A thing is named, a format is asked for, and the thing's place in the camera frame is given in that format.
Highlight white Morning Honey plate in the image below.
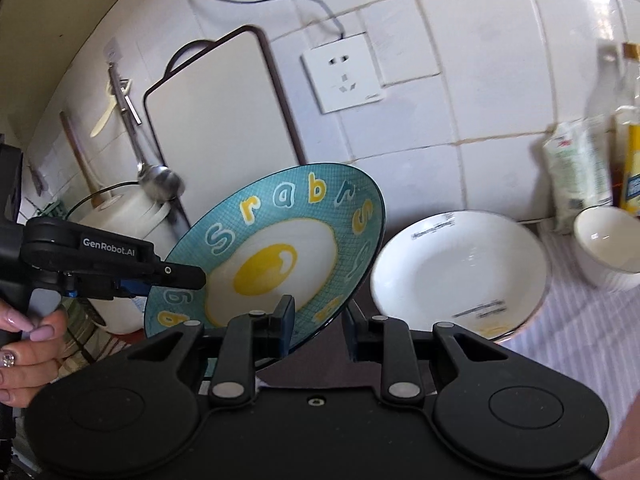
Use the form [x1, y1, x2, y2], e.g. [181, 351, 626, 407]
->
[370, 210, 551, 341]

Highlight left hand painted nails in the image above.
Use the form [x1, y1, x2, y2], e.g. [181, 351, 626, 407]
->
[1, 302, 67, 408]

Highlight white rice cooker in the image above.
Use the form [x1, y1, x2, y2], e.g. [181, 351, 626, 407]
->
[68, 185, 177, 336]

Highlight white ribbed bowl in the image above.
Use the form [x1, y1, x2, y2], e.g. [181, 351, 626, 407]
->
[573, 206, 640, 292]

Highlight steel ladle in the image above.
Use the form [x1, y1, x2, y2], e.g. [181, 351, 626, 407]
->
[107, 62, 184, 204]

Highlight wooden spatula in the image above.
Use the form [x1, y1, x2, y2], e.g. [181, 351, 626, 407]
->
[58, 110, 106, 209]

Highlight white green seasoning bag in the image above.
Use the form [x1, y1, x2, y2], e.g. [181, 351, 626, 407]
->
[542, 116, 613, 234]

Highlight clear glass bottle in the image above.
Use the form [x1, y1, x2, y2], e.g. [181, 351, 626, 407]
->
[585, 39, 622, 162]

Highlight teal fried egg plate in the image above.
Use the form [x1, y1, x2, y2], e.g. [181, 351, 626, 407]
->
[144, 162, 385, 349]

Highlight white wall socket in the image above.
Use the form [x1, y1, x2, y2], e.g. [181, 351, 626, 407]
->
[302, 34, 385, 115]

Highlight striped table cloth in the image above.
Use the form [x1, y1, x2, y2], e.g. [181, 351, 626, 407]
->
[504, 219, 639, 468]

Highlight white cutting board brown rim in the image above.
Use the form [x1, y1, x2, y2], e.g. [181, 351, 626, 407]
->
[143, 25, 306, 224]

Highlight yellow label oil bottle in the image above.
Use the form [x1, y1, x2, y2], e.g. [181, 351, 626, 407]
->
[614, 42, 639, 218]

